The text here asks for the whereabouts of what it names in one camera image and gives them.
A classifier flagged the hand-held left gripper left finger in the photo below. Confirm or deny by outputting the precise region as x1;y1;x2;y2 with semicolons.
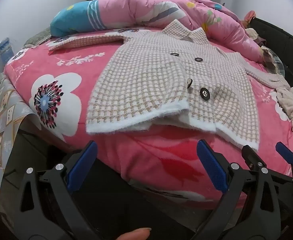
0;141;104;240

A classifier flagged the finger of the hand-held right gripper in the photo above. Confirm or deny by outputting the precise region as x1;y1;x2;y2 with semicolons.
241;145;269;173
276;142;293;179

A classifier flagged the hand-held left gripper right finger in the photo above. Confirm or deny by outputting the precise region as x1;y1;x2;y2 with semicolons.
191;140;293;240

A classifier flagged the beige checked knit coat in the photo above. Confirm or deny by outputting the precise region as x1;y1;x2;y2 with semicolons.
48;19;290;153

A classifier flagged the person's left hand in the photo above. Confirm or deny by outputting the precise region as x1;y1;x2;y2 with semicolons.
111;227;152;240

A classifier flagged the beige fluffy cloth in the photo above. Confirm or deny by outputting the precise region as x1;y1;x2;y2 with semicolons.
276;86;293;145

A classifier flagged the grey patterned bed cover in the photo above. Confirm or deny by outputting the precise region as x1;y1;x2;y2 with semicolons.
0;74;67;205

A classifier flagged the plaid cloth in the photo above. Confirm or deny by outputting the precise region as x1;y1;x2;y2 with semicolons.
261;46;285;75

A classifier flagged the pink floral bed sheet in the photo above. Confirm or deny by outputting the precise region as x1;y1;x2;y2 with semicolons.
4;27;293;205

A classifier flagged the black headboard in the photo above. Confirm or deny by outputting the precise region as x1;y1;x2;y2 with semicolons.
249;17;293;88

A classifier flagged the grey-green patterned pillow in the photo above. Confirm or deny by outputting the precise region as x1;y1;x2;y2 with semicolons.
24;27;52;47

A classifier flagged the small pink cloth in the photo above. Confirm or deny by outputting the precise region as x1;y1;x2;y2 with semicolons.
244;10;257;22

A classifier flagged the blue tissue packet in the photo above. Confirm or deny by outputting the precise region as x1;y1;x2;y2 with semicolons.
0;37;14;63

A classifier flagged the pink and blue floral quilt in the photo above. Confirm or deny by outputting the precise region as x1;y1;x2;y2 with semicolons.
50;0;265;63

